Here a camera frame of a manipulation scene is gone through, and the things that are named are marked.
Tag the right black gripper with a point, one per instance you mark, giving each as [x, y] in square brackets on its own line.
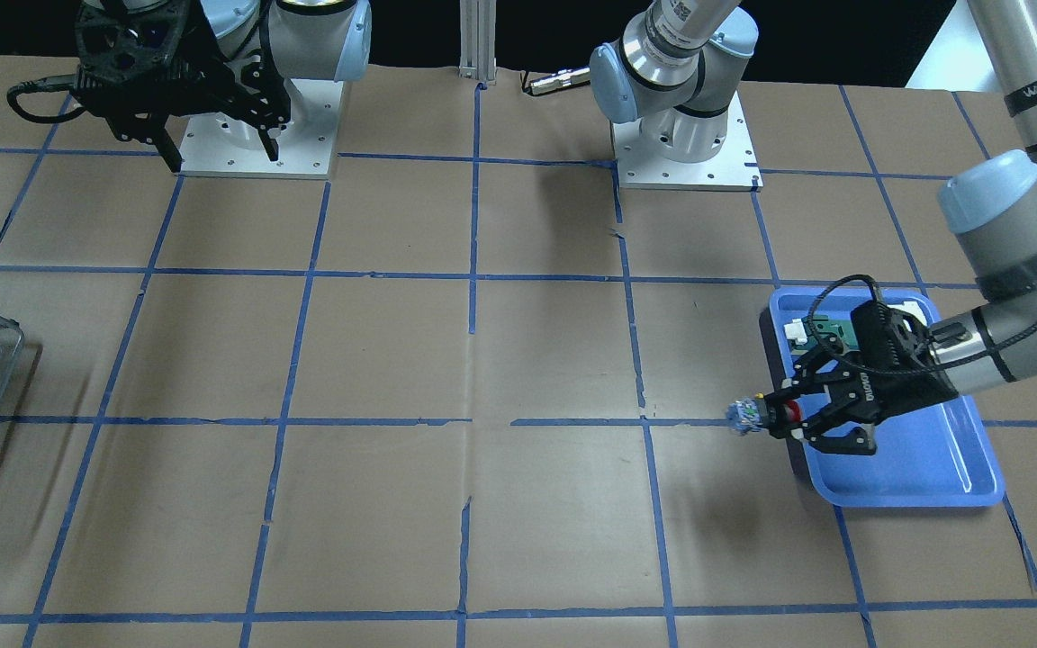
[259, 97]

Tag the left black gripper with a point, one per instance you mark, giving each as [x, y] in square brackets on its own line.
[898, 389]

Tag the red emergency stop button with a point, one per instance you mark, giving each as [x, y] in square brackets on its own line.
[777, 417]

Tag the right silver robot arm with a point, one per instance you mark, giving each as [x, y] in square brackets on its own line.
[318, 47]

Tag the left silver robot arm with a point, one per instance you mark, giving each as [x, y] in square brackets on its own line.
[674, 69]

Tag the green terminal block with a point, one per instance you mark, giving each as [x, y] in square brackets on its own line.
[802, 338]

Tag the blue plastic tray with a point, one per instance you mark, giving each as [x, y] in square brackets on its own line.
[938, 457]

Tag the white circuit breaker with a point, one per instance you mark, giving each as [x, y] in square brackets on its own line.
[914, 308]

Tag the aluminium frame post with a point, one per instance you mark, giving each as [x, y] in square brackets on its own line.
[478, 19]

